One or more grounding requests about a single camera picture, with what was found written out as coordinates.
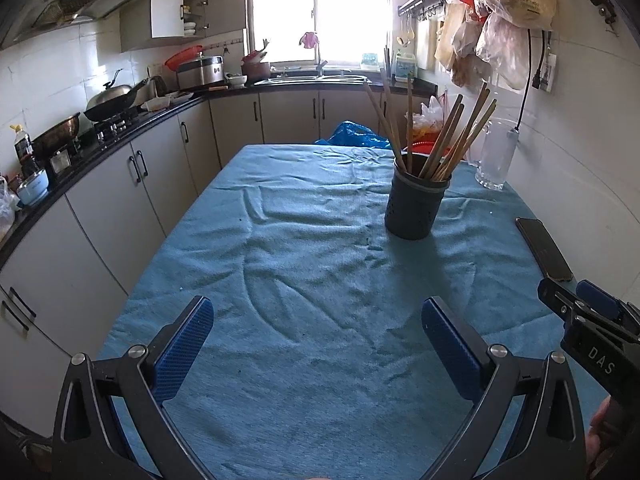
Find lower kitchen cabinets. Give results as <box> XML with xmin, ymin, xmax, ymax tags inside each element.
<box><xmin>0</xmin><ymin>86</ymin><xmax>442</xmax><ymax>441</ymax></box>

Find silver rice cooker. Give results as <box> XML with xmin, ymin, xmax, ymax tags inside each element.
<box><xmin>176</xmin><ymin>54</ymin><xmax>224</xmax><ymax>90</ymax></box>

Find hanging pink plastic bag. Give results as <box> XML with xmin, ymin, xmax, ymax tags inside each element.
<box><xmin>475</xmin><ymin>13</ymin><xmax>529</xmax><ymax>91</ymax></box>

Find red plastic basin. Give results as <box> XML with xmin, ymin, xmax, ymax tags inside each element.
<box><xmin>411</xmin><ymin>141</ymin><xmax>450</xmax><ymax>157</ymax></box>

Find sink faucet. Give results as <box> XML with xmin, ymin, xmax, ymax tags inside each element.
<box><xmin>298</xmin><ymin>32</ymin><xmax>328</xmax><ymax>77</ymax></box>

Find blue plastic bag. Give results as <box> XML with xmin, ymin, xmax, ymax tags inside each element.
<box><xmin>316</xmin><ymin>120</ymin><xmax>392</xmax><ymax>150</ymax></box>

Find right hand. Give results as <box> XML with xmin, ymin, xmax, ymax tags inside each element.
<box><xmin>585</xmin><ymin>396</ymin><xmax>611</xmax><ymax>466</ymax></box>

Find black wok with lid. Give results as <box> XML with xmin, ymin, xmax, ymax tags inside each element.
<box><xmin>84</xmin><ymin>68</ymin><xmax>149</xmax><ymax>122</ymax></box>

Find black smartphone orange case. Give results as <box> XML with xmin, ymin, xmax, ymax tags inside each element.
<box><xmin>514</xmin><ymin>218</ymin><xmax>574</xmax><ymax>282</ymax></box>

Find lone wooden chopstick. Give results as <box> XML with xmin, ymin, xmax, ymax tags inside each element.
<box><xmin>363</xmin><ymin>84</ymin><xmax>406</xmax><ymax>170</ymax></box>

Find kitchen window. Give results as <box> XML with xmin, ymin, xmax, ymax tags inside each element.
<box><xmin>247</xmin><ymin>0</ymin><xmax>392</xmax><ymax>70</ymax></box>

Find dark utensil holder cup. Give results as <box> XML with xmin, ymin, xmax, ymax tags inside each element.
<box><xmin>384</xmin><ymin>153</ymin><xmax>450</xmax><ymax>240</ymax></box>

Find black power cable plug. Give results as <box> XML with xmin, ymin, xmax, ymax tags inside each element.
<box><xmin>515</xmin><ymin>29</ymin><xmax>553</xmax><ymax>132</ymax></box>

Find blue table cloth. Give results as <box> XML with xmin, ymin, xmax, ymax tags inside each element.
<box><xmin>101</xmin><ymin>145</ymin><xmax>563</xmax><ymax>479</ymax></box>

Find clear glass pitcher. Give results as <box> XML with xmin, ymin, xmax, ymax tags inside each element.
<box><xmin>473</xmin><ymin>118</ymin><xmax>520</xmax><ymax>191</ymax></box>

